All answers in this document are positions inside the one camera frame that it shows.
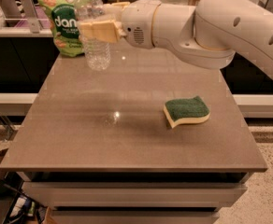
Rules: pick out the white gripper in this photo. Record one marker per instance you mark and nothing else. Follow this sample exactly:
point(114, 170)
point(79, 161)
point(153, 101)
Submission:
point(137, 21)

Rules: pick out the clear plastic water bottle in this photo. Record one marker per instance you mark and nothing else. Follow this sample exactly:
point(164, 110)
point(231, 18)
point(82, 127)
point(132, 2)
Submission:
point(96, 52)

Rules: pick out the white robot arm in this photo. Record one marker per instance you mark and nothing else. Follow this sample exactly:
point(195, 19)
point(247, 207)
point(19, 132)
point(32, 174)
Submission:
point(207, 35)

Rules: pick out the green rice chip bag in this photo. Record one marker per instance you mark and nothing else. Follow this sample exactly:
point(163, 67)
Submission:
point(62, 18)

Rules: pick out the green and yellow sponge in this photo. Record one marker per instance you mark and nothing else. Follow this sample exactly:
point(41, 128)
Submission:
point(186, 111)

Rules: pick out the upper grey drawer front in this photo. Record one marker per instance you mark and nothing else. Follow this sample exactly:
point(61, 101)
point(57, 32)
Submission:
point(83, 194)

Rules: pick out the grey drawer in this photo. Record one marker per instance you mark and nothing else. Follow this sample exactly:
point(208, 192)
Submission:
point(133, 217)
point(83, 194)

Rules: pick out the lower grey drawer front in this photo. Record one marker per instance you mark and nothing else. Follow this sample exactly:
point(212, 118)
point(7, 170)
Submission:
point(133, 217)

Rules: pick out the clutter bin on floor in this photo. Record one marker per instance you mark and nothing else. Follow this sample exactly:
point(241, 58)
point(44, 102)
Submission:
point(26, 211)

